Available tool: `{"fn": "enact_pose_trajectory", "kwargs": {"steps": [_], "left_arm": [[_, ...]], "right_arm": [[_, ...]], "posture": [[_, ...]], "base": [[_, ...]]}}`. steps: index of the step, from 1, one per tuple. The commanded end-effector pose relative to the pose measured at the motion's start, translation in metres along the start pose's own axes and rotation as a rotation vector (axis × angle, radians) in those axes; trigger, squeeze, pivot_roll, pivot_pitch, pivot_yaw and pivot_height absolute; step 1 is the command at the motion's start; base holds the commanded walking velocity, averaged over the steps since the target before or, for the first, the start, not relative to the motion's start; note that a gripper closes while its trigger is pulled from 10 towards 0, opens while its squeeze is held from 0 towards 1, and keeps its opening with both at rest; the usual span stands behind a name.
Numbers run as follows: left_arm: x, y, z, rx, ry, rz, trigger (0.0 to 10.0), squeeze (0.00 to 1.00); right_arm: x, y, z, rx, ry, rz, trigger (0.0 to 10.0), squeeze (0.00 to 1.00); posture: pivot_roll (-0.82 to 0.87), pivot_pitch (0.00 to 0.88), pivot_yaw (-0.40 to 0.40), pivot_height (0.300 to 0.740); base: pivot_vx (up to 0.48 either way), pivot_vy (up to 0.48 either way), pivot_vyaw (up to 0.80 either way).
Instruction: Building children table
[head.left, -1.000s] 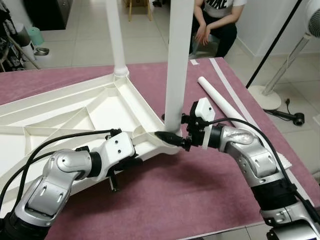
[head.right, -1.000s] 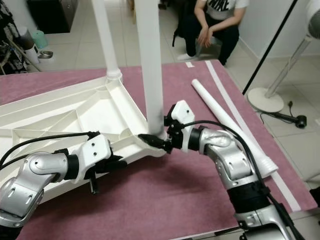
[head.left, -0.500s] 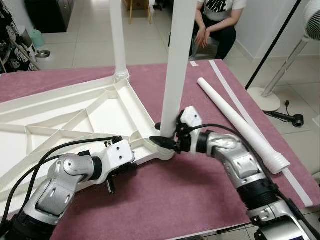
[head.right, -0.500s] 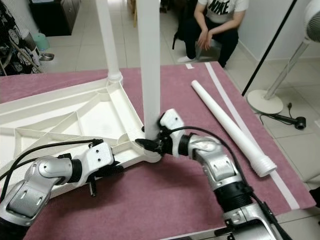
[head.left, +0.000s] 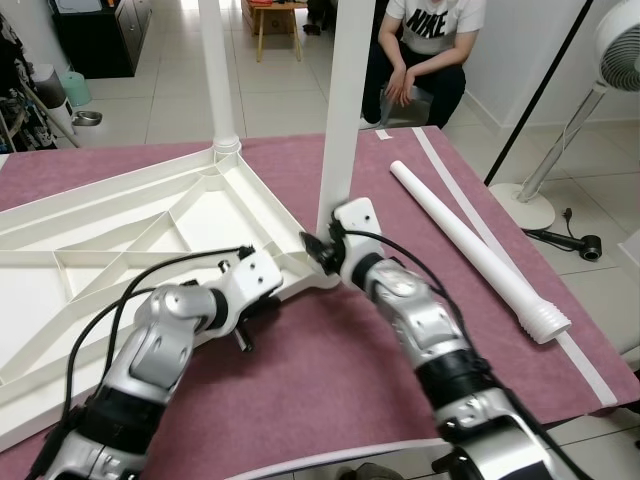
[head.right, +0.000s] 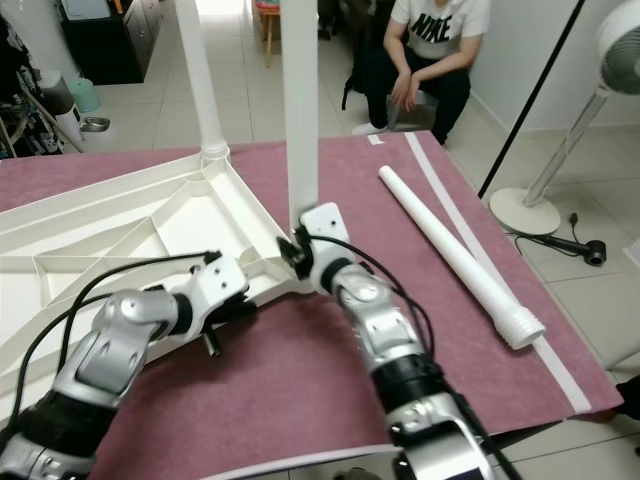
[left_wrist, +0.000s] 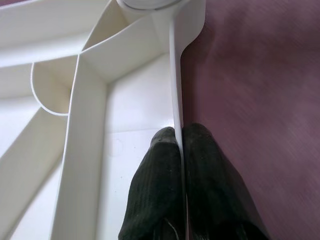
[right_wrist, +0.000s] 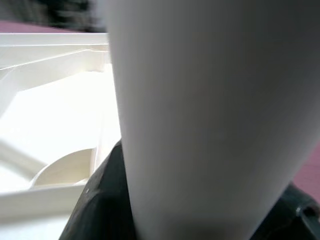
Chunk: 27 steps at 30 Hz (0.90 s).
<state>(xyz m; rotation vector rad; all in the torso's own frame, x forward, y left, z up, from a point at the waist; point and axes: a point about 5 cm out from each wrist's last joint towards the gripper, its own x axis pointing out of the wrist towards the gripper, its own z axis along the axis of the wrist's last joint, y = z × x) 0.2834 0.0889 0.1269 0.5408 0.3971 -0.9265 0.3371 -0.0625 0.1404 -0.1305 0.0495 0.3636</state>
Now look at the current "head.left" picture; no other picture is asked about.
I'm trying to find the white plastic table leg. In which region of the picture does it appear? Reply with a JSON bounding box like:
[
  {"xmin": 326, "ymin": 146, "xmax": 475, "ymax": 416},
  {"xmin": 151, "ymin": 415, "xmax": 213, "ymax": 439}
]
[
  {"xmin": 197, "ymin": 0, "xmax": 244, "ymax": 156},
  {"xmin": 317, "ymin": 0, "xmax": 379, "ymax": 241},
  {"xmin": 388, "ymin": 160, "xmax": 573, "ymax": 346}
]

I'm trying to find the white plastic table top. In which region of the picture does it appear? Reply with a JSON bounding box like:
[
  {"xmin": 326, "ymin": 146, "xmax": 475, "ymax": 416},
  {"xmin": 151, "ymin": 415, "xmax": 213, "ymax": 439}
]
[{"xmin": 0, "ymin": 148, "xmax": 341, "ymax": 451}]

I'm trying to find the pink table cloth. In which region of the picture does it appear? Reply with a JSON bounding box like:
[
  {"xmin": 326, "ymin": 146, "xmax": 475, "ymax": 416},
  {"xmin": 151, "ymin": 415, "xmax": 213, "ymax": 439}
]
[{"xmin": 0, "ymin": 127, "xmax": 640, "ymax": 480}]

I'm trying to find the long white tape strip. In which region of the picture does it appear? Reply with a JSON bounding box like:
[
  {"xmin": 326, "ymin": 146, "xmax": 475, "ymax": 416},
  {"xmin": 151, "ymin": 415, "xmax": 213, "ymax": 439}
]
[{"xmin": 412, "ymin": 127, "xmax": 619, "ymax": 406}]

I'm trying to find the grey low stool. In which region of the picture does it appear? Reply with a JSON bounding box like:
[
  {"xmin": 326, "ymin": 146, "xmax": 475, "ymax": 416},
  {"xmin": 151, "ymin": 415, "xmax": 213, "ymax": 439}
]
[{"xmin": 385, "ymin": 85, "xmax": 431, "ymax": 126}]

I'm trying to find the white standing fan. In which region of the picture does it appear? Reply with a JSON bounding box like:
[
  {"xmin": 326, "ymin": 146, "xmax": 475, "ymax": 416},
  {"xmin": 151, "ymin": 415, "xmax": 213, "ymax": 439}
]
[{"xmin": 488, "ymin": 0, "xmax": 640, "ymax": 233}]

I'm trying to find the seated person in white shirt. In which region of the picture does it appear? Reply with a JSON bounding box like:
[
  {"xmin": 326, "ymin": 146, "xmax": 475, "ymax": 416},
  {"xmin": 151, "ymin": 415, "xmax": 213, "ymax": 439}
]
[{"xmin": 360, "ymin": 0, "xmax": 488, "ymax": 129}]

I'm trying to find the black hair dryer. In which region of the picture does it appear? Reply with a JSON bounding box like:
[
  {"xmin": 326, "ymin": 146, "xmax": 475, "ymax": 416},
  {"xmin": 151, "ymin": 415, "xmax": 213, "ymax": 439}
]
[{"xmin": 525, "ymin": 208, "xmax": 603, "ymax": 263}]

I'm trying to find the black slanted pole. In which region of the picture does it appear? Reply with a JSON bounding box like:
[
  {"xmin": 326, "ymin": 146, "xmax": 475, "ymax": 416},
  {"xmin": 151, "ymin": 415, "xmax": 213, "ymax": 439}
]
[{"xmin": 483, "ymin": 0, "xmax": 596, "ymax": 186}]

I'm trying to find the black cabinet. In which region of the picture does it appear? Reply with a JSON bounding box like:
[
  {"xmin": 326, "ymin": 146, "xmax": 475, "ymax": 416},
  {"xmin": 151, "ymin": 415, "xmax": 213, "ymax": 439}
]
[{"xmin": 48, "ymin": 0, "xmax": 153, "ymax": 79}]

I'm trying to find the grey white canister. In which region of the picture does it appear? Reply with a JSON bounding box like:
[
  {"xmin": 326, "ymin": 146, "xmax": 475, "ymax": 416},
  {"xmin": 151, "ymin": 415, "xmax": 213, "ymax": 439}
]
[{"xmin": 30, "ymin": 65, "xmax": 76, "ymax": 136}]

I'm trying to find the clothes rack with dark clothes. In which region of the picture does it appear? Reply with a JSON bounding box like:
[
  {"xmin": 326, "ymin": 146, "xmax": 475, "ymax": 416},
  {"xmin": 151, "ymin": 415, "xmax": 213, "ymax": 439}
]
[{"xmin": 0, "ymin": 10, "xmax": 61, "ymax": 153}]

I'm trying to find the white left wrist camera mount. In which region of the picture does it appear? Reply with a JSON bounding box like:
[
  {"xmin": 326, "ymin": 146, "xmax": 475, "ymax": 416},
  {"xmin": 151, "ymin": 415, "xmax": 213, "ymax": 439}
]
[{"xmin": 215, "ymin": 250, "xmax": 284, "ymax": 331}]

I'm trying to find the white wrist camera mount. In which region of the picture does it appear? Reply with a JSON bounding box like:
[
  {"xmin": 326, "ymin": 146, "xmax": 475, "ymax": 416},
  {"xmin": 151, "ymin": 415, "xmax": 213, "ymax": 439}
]
[
  {"xmin": 215, "ymin": 250, "xmax": 284, "ymax": 331},
  {"xmin": 330, "ymin": 197, "xmax": 386, "ymax": 286}
]

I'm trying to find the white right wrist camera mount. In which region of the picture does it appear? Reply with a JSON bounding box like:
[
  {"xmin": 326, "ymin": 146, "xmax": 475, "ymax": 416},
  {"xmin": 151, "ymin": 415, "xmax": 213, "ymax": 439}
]
[{"xmin": 330, "ymin": 197, "xmax": 386, "ymax": 286}]

